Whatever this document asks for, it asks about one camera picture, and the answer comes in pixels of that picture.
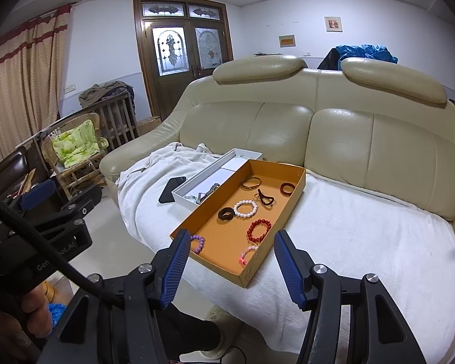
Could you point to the person's left hand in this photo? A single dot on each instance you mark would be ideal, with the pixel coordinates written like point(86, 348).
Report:
point(36, 311)

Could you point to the dark leather chair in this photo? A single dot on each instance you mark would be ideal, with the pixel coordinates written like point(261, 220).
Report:
point(11, 163)

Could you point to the silver sparkly jewelry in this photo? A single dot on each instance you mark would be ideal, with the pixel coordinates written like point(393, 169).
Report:
point(191, 197)

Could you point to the blue plastic bag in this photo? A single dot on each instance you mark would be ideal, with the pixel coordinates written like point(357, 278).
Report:
point(57, 313)

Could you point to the white wall socket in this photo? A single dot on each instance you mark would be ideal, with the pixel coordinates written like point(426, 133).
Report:
point(69, 88)

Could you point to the gold bangle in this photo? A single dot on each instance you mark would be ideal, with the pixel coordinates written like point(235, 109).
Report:
point(244, 184)

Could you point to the beige curtain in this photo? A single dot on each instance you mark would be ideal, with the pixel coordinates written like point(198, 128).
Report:
point(22, 83)

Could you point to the white blanket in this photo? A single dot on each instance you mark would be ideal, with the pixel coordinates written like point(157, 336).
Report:
point(345, 242)

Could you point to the green cushion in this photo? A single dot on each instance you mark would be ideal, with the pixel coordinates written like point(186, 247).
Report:
point(76, 144)

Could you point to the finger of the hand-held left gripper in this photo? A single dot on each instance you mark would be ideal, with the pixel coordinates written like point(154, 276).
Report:
point(77, 206)
point(38, 194)

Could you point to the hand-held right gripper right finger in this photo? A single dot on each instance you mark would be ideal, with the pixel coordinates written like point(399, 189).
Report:
point(290, 269)

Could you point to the person's leg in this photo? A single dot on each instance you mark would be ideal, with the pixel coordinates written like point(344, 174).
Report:
point(193, 326)

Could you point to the brown cardboard box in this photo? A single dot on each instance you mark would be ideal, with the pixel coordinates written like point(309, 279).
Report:
point(148, 124)

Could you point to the rattan chair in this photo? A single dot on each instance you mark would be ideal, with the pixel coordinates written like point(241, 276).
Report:
point(93, 117)

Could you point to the white cardboard box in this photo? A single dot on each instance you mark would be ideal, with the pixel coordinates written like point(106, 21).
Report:
point(231, 165)

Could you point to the orange wall sign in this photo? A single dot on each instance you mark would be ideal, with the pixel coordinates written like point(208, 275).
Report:
point(287, 40)

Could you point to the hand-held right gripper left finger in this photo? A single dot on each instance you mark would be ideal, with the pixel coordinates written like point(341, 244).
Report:
point(174, 269)

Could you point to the orange cardboard box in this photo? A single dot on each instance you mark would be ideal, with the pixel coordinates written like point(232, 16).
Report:
point(227, 242)

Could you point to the beige leather sofa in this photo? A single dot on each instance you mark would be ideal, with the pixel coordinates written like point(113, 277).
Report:
point(345, 140)

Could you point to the black phone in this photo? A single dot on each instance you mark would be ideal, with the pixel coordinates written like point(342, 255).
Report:
point(171, 189)

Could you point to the wooden glass door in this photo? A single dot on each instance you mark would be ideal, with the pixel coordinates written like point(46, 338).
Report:
point(170, 49)

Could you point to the dark red bangle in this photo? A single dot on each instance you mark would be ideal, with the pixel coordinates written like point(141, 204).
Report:
point(282, 189)

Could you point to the pile of clothes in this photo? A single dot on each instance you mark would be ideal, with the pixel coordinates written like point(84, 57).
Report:
point(102, 93)

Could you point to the framed wall picture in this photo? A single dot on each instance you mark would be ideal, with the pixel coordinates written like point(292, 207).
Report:
point(333, 24)

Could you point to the black jacket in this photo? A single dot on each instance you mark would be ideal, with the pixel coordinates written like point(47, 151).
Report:
point(330, 60)

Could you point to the silver watch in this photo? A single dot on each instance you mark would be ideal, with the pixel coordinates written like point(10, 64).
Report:
point(212, 187)

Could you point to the wooden crib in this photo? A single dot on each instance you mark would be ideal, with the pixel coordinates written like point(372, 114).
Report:
point(117, 121)

